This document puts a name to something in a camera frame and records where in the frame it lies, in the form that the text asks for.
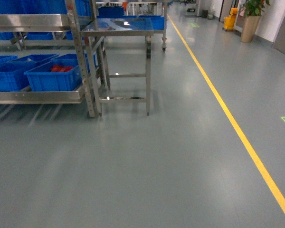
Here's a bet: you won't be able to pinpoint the rear steel cart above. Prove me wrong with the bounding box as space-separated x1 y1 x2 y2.
96 0 169 52

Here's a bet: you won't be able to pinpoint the yellow mop bucket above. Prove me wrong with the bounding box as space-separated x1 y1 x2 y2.
223 8 238 31

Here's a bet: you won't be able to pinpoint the gold planter with plant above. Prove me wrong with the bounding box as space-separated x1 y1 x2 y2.
240 0 270 43

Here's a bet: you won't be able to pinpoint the blue bin far left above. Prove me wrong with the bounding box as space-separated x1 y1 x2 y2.
0 55 18 64

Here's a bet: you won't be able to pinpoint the blue bin rear left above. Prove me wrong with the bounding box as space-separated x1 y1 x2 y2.
9 54 59 66

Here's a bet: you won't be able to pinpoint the stainless steel table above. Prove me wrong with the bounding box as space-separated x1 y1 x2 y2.
81 18 154 115

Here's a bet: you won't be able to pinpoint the blue bin front left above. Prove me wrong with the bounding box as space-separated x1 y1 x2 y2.
0 62 35 92

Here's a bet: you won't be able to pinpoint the red bubble wrap bags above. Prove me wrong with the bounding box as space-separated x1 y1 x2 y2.
51 65 74 73

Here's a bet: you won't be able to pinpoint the blue bin with red bags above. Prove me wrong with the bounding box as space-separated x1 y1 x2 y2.
24 53 98 92

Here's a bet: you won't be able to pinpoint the steel shelf rack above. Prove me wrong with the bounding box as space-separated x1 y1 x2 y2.
0 0 106 117

